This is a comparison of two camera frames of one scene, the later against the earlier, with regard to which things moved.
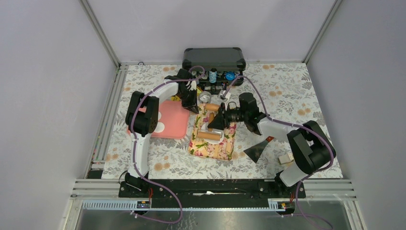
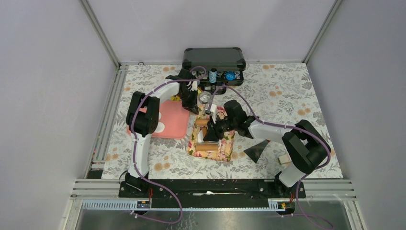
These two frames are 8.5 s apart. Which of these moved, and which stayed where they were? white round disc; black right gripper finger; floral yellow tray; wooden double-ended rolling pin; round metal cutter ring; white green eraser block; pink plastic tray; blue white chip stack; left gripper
Moved: white round disc; wooden double-ended rolling pin; black right gripper finger
Stayed: pink plastic tray; white green eraser block; blue white chip stack; left gripper; round metal cutter ring; floral yellow tray
